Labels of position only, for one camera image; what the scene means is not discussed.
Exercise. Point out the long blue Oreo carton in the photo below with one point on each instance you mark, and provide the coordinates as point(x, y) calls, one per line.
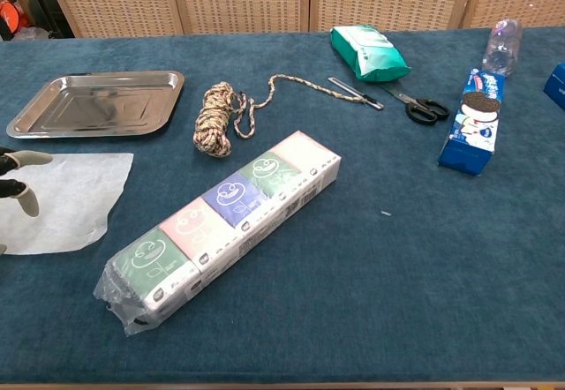
point(474, 129)

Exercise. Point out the wide blue Oreo box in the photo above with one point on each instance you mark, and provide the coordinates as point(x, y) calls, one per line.
point(557, 87)

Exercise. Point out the white paper sheet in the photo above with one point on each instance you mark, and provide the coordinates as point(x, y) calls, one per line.
point(79, 196)

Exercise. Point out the green wet wipes pack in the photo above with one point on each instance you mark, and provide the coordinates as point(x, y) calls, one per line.
point(375, 54)

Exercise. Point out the orange and black object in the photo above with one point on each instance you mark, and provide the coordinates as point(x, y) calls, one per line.
point(11, 15)

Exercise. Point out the blue table mat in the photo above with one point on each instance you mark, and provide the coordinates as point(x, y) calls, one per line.
point(397, 275)

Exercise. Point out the clear plastic bottle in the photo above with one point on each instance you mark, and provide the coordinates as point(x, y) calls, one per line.
point(501, 50)

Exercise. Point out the stainless steel tray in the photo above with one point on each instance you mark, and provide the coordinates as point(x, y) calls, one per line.
point(97, 103)

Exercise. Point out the multi-pack of pocket tissues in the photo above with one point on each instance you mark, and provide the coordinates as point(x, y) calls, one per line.
point(229, 227)

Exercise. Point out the silver utility knife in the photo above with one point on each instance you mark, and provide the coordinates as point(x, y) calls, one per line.
point(355, 93)

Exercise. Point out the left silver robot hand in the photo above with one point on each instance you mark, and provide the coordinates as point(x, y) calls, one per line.
point(31, 158)

